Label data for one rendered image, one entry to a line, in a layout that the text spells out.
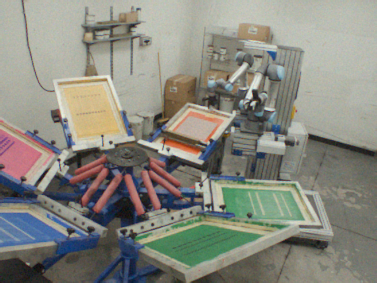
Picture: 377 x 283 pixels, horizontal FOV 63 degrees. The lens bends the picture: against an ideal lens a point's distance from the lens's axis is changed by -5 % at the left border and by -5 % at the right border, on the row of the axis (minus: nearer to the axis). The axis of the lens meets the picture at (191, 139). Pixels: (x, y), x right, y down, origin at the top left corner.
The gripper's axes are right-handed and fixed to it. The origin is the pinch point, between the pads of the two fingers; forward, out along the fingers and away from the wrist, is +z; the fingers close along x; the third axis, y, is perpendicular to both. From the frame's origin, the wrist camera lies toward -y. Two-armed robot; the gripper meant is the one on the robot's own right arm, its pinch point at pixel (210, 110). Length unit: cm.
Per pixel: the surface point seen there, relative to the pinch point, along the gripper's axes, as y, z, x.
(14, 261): -13, -33, -231
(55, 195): -48, -13, -173
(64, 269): -57, 77, -194
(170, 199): 33, -10, -132
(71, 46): -200, -43, 2
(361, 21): 121, -12, 328
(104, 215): 8, -24, -174
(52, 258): 1, -26, -216
